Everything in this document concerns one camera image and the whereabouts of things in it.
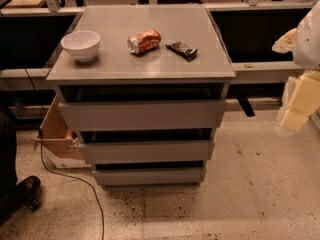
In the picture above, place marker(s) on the grey drawer cabinet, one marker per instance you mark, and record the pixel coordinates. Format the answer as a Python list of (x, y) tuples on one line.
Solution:
[(117, 75)]

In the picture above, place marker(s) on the grey middle drawer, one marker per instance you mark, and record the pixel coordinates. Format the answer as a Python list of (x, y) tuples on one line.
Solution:
[(136, 152)]

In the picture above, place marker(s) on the crushed orange soda can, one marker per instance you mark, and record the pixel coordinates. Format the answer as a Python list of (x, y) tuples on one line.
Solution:
[(144, 41)]

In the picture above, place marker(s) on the white ceramic bowl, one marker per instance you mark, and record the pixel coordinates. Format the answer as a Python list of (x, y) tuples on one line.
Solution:
[(81, 45)]

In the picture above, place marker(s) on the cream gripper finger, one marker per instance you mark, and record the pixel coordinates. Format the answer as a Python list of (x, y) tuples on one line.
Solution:
[(304, 101)]

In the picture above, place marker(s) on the cardboard box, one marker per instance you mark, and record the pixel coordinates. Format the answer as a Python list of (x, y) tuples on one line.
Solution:
[(56, 136)]

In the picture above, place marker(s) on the grey top drawer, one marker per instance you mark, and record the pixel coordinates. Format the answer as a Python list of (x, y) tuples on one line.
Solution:
[(117, 116)]

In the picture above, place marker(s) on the dark snack wrapper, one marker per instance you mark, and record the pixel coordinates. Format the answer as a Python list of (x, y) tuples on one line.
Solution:
[(183, 50)]

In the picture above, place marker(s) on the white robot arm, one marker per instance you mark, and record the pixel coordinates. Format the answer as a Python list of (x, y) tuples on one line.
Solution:
[(304, 44)]

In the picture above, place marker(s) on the black shoe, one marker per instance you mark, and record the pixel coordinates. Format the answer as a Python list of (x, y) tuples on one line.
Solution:
[(24, 194)]

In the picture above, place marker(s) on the grey bottom drawer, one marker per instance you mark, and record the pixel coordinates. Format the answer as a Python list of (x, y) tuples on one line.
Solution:
[(149, 176)]

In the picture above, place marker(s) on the grey drawer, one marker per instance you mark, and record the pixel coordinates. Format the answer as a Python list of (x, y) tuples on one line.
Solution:
[(117, 116), (136, 152), (149, 176)]

